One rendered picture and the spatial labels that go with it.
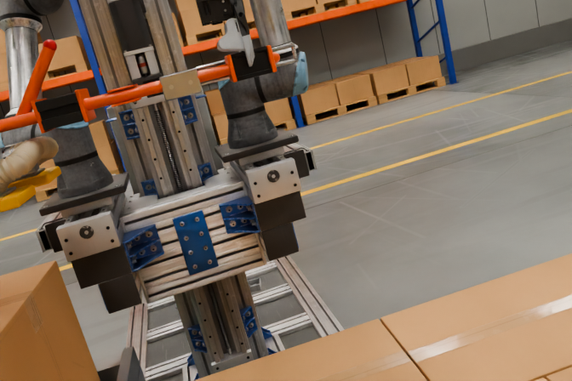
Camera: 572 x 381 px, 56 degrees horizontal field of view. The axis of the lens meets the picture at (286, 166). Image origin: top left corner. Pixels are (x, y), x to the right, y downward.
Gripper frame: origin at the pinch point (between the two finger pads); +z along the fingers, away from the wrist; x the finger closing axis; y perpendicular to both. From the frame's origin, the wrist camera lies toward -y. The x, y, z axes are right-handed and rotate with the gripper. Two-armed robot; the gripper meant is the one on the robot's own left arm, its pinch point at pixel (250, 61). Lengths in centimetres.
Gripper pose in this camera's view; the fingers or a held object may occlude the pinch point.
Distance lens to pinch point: 104.9
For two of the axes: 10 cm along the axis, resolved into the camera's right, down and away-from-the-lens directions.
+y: -9.6, 2.6, -1.1
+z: 2.3, 9.5, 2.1
